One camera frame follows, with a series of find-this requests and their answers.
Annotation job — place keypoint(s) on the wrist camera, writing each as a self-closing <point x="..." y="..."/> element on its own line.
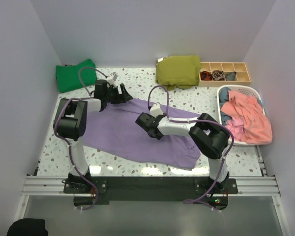
<point x="156" y="110"/>
<point x="111" y="79"/>

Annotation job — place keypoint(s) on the purple t-shirt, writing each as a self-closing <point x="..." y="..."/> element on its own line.
<point x="114" y="131"/>

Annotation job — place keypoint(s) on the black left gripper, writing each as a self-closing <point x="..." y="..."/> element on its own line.
<point x="123" y="98"/>

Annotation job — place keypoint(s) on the black cloth at corner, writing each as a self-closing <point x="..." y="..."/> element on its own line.
<point x="28" y="227"/>

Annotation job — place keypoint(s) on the aluminium rail frame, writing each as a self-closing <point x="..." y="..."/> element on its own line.
<point x="245" y="164"/>

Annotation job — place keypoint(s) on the orange black cloth roll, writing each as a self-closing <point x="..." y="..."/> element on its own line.
<point x="205" y="76"/>

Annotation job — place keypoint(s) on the folded olive green t-shirt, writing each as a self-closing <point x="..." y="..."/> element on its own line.
<point x="178" y="71"/>

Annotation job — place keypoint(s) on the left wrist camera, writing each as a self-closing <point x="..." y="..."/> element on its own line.
<point x="111" y="79"/>

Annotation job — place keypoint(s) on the wooden compartment box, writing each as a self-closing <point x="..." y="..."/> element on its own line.
<point x="242" y="75"/>

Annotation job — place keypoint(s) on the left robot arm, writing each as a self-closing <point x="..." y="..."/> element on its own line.
<point x="71" y="119"/>

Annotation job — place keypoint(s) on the white laundry basket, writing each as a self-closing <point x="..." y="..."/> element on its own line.
<point x="241" y="111"/>

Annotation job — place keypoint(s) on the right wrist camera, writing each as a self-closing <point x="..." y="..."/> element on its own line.
<point x="156" y="110"/>

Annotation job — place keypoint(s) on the patterned brown cloth roll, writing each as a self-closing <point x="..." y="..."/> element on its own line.
<point x="218" y="75"/>

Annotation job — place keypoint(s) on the dark grey cloth roll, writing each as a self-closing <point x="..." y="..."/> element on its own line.
<point x="230" y="76"/>

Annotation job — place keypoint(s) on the pink t-shirt in basket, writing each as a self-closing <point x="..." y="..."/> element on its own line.
<point x="248" y="123"/>

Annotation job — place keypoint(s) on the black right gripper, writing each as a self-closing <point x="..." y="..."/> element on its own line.
<point x="154" y="117"/>

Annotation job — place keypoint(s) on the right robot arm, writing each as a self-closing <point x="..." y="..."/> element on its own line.
<point x="210" y="137"/>

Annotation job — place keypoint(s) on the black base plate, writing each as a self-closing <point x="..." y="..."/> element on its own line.
<point x="103" y="190"/>

